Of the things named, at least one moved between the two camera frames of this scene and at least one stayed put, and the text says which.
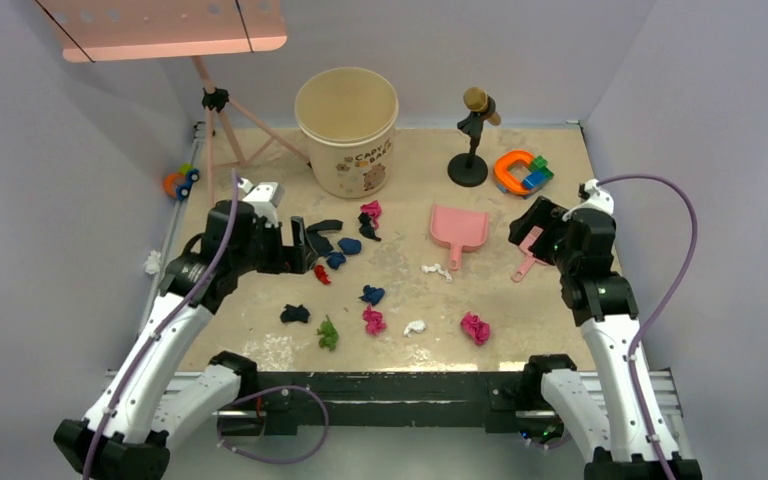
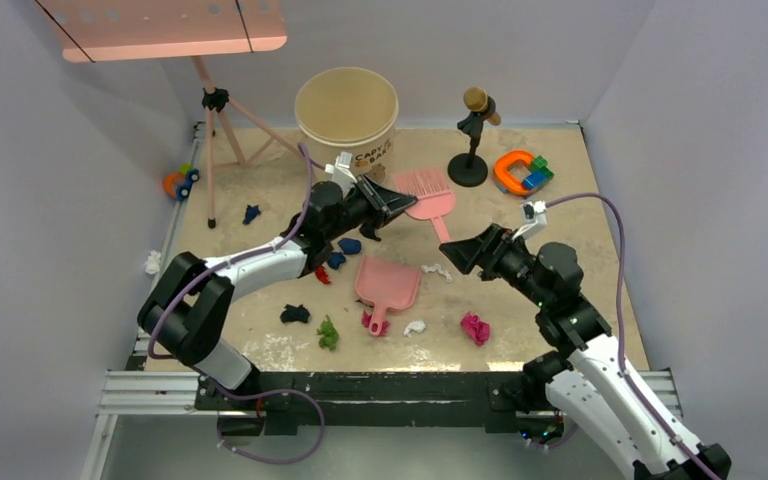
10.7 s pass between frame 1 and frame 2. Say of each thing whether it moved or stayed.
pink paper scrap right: stayed
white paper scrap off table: stayed
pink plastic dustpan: moved
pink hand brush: moved
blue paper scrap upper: stayed
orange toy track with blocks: stayed
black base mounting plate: stayed
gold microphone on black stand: stayed
